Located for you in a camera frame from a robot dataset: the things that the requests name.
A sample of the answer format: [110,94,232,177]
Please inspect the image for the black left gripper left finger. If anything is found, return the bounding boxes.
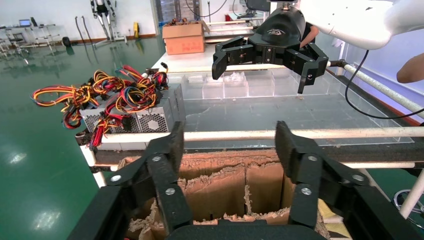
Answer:
[105,120,194,234]

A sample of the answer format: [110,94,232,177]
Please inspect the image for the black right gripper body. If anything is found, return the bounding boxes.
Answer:
[248,6,307,66]

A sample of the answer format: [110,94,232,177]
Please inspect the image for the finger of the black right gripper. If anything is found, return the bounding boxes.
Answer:
[286,42,329,95]
[211,35,257,81]

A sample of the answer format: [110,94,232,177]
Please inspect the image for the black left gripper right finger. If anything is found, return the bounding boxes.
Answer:
[274,120,371,229]

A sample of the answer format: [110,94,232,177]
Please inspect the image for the red yellow wire bundle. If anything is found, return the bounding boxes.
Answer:
[142,62,187,124]

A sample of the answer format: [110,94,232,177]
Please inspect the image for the person's right forearm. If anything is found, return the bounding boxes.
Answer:
[396,53,424,84]

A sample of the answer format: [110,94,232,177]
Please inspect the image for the bystander with black sleeve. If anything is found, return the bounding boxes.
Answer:
[299,24,320,49]

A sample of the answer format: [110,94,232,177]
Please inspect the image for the black monitor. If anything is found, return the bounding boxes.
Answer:
[245,0,271,12]

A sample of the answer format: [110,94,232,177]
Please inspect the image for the white bench pipe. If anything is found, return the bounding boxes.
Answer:
[165,62,332,74]

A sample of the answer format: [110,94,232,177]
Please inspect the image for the clear acrylic compartment tray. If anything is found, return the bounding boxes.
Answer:
[167,67,415,148]

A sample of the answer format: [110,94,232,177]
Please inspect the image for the torn cardboard divider box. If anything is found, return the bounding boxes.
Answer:
[117,149,332,240]

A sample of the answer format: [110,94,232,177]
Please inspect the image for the brown cardboard box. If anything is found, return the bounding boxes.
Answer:
[161,20,207,56]

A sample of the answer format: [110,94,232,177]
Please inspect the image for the white speckled side pipe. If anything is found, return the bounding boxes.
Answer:
[327,60,424,115]

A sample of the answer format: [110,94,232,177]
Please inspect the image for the white slanted leg pipe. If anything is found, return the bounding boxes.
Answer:
[399,168,424,220]

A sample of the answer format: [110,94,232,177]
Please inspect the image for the humanoid robot legs on stand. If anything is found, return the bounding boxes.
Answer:
[90,0,128,46]

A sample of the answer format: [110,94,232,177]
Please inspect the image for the pipe frame workbench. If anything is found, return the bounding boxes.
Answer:
[203,19,263,44]

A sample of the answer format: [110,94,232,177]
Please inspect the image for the thin black cable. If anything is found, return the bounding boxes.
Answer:
[344,49,424,121]

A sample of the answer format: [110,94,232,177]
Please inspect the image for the silver power supply with cables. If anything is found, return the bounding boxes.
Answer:
[99,64,176,134]
[31,69,140,148]

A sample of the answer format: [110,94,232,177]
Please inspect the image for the cable pile in cardboard box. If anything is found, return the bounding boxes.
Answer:
[165,17,200,27]

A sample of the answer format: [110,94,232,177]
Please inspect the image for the white corner post pipe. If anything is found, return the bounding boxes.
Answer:
[79,144,107,189]

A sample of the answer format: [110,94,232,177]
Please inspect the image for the long white rail pipe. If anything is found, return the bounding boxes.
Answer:
[100,126,424,144]

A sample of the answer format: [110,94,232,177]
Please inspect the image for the white frame desk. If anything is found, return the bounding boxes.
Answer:
[0,23,62,56]

